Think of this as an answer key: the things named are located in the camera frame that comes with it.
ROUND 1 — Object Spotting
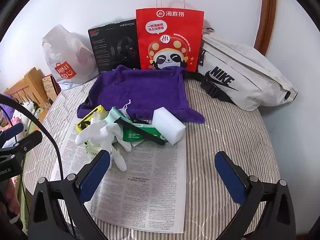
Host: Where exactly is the white work glove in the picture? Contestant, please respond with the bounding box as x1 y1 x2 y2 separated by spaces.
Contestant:
75 111 132 172

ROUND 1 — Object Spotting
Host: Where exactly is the yellow black pouch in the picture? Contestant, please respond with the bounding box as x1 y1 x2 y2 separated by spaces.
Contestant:
75 105 108 133

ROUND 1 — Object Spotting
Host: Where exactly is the green tissue pack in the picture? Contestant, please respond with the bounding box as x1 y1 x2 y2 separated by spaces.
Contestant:
123 124 168 142

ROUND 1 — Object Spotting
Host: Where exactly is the white sponge block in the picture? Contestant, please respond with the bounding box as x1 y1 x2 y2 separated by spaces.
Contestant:
152 107 186 145

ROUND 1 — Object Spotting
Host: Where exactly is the white mesh drawstring bag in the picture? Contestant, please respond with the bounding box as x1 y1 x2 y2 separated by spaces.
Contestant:
118 100 131 120

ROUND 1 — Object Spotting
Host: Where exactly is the wooden furniture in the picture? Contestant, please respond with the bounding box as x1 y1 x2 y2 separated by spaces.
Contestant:
4 67 48 108

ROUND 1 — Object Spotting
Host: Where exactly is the patterned brown box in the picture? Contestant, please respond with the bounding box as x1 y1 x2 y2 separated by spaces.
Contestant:
42 74 61 102

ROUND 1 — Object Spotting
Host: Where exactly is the newspaper sheet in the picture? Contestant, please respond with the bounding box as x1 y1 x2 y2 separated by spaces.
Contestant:
49 115 188 234

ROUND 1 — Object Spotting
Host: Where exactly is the white Miniso plastic bag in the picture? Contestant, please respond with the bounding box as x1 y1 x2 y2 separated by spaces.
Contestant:
42 24 99 90

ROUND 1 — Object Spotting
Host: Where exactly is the purple towel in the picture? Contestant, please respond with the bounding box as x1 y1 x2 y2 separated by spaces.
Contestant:
77 65 205 124

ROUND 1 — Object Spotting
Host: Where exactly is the white Nike waist bag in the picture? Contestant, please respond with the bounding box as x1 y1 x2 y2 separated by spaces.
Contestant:
186 29 298 112

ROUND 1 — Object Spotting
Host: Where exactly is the black headset box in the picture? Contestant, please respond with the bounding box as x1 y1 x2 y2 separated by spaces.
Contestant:
88 19 140 73

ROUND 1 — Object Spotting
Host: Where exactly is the red panda paper bag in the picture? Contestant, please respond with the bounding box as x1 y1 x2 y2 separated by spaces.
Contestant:
136 8 204 72

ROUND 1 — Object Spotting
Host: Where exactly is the black cable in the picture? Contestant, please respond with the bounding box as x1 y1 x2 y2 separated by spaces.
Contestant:
0 93 65 181

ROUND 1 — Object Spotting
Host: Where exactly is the wooden door frame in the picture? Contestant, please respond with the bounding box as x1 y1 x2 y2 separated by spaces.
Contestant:
254 0 277 56

